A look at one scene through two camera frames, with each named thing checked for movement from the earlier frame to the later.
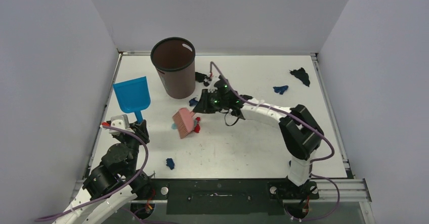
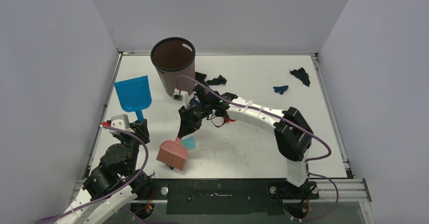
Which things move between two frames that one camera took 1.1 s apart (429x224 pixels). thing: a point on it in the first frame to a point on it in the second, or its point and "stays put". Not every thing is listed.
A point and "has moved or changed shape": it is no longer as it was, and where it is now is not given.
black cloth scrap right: (301, 74) stays put
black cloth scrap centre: (200, 77) stays put
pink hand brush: (184, 120) has moved or changed shape
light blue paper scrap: (174, 125) to (189, 143)
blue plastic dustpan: (133, 95) stays put
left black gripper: (141, 131) stays put
